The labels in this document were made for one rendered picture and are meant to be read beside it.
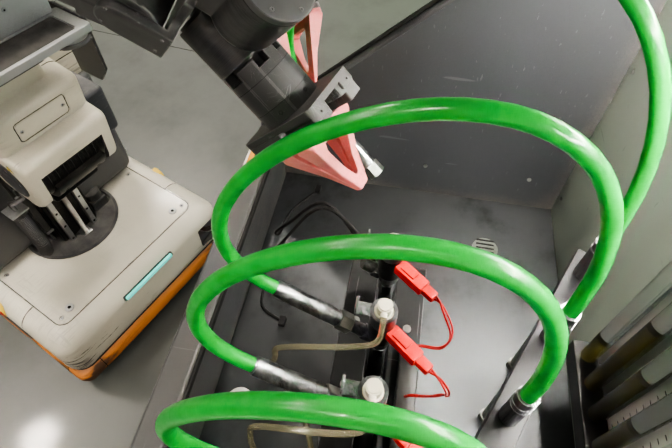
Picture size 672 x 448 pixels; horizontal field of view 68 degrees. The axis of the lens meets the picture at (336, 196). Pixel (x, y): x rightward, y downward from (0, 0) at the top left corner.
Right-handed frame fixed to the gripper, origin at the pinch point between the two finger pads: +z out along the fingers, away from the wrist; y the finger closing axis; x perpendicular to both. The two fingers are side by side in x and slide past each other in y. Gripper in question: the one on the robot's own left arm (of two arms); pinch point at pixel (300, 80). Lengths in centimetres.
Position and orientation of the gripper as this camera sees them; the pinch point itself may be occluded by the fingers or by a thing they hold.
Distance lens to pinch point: 58.1
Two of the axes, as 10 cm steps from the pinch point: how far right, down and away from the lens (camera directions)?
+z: 3.4, 9.3, 1.4
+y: 7.5, -3.6, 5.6
